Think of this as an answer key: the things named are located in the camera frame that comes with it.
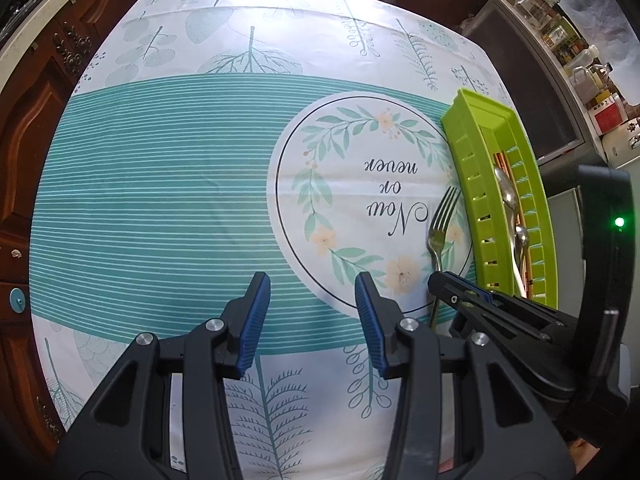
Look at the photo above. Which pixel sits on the dark wooden stove cabinets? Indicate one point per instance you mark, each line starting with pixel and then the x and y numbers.
pixel 30 125

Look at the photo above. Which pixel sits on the steel cabinet door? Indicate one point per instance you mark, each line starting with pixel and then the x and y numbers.
pixel 530 75

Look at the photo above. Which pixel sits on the plastic wall sheet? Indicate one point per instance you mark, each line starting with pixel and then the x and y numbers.
pixel 600 15

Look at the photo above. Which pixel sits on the steel fork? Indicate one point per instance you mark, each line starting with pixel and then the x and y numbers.
pixel 436 240

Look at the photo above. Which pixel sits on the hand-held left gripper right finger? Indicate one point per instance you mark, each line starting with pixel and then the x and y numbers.
pixel 372 325

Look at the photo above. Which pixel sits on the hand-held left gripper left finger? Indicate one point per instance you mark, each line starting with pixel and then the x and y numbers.
pixel 252 325

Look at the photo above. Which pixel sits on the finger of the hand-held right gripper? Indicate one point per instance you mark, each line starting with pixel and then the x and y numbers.
pixel 475 307
pixel 520 307

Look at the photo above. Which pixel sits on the large steel spoon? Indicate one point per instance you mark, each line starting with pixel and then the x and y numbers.
pixel 504 187

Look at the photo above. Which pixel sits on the blue round cabinet knob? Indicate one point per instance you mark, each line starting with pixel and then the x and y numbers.
pixel 17 300

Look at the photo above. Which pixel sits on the brown wooden chopstick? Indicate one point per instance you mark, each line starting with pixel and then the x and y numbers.
pixel 501 161

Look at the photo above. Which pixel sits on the grey refrigerator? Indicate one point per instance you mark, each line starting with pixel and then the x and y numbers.
pixel 562 240

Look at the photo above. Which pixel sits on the red label container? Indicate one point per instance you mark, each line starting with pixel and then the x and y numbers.
pixel 607 115

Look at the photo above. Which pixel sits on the row of condiment bottles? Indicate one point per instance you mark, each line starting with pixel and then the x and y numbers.
pixel 580 60

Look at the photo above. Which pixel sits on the teal leaf print tablecloth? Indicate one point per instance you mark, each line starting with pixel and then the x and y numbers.
pixel 150 185

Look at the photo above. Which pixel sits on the green plastic utensil tray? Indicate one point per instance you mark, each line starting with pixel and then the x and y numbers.
pixel 467 160

